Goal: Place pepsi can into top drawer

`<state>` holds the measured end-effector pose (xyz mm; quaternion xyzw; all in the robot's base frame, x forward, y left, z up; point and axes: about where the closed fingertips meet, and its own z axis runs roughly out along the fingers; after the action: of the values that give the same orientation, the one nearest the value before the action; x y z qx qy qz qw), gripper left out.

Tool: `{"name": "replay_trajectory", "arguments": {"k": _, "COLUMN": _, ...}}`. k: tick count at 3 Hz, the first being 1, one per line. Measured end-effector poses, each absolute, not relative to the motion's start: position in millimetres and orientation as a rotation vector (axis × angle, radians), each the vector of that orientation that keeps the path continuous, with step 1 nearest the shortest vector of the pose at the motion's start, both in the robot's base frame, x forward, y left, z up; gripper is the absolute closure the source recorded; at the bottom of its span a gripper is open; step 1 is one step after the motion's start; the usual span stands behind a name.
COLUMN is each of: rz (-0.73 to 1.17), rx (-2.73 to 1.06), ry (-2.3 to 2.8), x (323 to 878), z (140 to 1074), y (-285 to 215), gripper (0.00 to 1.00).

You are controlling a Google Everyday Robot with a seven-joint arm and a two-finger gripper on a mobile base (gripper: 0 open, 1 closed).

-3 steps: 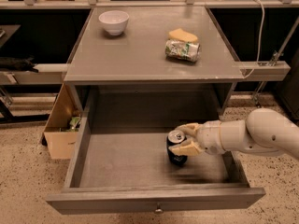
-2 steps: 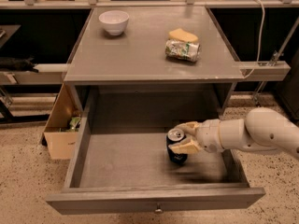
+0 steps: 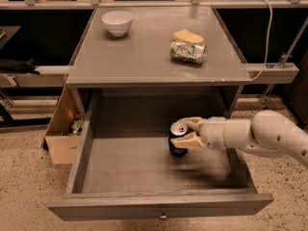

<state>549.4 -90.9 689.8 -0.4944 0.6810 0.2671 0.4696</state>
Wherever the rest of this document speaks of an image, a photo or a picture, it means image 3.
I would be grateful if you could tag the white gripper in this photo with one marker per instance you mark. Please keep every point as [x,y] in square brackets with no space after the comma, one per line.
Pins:
[213,133]

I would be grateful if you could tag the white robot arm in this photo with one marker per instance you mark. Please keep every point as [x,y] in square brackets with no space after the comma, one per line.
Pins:
[268,134]

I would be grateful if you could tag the open grey top drawer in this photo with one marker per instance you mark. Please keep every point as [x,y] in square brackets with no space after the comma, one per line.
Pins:
[124,169]

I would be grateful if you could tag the crushed green white can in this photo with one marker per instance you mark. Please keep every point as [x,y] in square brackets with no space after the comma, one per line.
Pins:
[188,52]

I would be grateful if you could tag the round metal drawer knob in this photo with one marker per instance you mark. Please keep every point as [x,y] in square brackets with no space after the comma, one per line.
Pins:
[163,216]

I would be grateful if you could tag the yellow sponge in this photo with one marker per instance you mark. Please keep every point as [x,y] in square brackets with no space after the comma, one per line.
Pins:
[187,36]

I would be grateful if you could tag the cardboard box with items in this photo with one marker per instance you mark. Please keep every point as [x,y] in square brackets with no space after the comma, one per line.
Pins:
[61,144]

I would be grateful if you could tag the white ceramic bowl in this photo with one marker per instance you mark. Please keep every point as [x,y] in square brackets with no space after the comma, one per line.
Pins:
[117,23]

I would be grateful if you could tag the black cloth on shelf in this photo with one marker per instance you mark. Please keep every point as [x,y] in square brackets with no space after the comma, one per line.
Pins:
[17,66]

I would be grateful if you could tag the white metal rail frame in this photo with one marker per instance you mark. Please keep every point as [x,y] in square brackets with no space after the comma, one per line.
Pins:
[258,73]

